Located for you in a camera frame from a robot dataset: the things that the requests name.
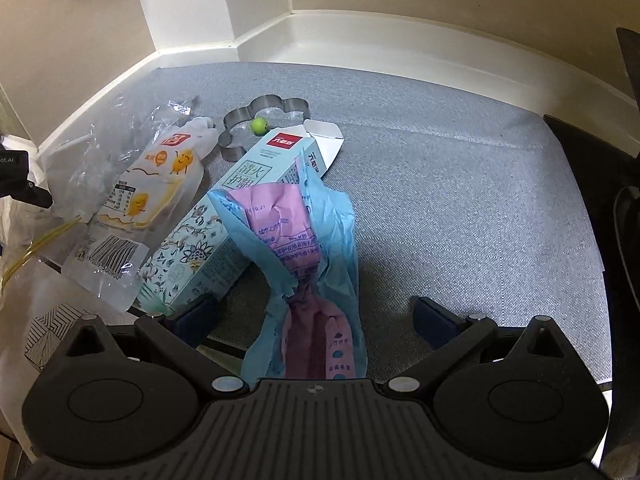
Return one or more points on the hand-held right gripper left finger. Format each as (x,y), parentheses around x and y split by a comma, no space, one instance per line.
(192,317)

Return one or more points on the white line-patterned box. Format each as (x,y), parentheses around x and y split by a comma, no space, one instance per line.
(50,330)

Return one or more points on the white drink pouch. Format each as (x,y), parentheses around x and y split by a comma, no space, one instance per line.
(132,195)

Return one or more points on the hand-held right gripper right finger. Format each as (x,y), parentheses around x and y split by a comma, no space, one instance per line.
(436,322)

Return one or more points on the metal flower cookie cutter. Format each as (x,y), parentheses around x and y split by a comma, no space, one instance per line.
(235,117)

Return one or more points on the teal floral toothpaste box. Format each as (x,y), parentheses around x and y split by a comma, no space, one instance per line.
(210,240)

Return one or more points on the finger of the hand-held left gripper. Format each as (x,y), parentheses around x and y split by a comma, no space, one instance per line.
(37,195)

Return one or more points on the small green bead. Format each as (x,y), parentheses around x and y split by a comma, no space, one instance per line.
(259,125)

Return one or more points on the black chair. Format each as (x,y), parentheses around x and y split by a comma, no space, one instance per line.
(622,210)

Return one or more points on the blue and pink wrapper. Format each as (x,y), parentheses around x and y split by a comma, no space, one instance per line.
(327,240)

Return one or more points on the clear plastic bag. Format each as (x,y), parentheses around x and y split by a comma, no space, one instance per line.
(82,160)

